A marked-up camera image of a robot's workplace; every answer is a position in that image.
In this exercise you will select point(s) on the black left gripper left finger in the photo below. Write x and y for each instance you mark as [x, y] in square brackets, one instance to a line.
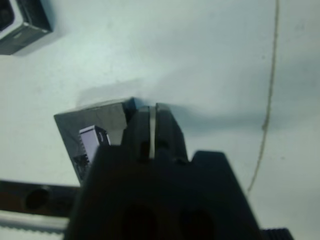
[140, 130]

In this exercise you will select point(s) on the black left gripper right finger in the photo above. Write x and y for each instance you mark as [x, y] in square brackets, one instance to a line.
[170, 135]

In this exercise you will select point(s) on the black printed box lid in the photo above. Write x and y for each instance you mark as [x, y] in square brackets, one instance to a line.
[100, 117]

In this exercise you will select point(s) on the slim black camera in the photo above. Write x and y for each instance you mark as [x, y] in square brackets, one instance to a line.
[3, 12]

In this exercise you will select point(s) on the black box base white insert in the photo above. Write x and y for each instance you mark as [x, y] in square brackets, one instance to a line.
[27, 37]

